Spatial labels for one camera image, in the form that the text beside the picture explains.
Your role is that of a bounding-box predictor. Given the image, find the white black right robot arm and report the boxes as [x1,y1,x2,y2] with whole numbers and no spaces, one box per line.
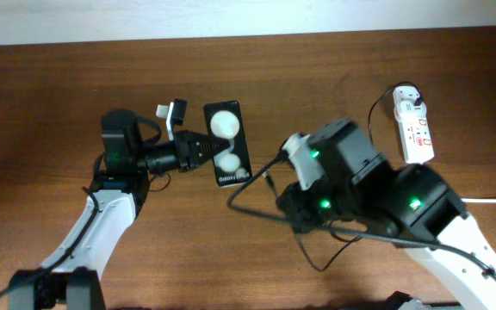
[276,119,496,309]

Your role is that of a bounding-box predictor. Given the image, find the black usb charging cable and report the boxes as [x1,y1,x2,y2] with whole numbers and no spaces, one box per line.
[263,80,425,273]

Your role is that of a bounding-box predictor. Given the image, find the white power strip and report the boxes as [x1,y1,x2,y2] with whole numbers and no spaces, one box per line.
[392,85,436,165]

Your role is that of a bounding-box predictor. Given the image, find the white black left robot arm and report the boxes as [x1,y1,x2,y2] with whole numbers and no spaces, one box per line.
[8,106,231,309]

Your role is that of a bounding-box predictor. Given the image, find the white usb charger plug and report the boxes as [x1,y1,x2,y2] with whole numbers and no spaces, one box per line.
[393,85,427,122]

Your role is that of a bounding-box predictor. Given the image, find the black smartphone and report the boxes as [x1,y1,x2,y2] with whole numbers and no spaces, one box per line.
[203,101,252,188]

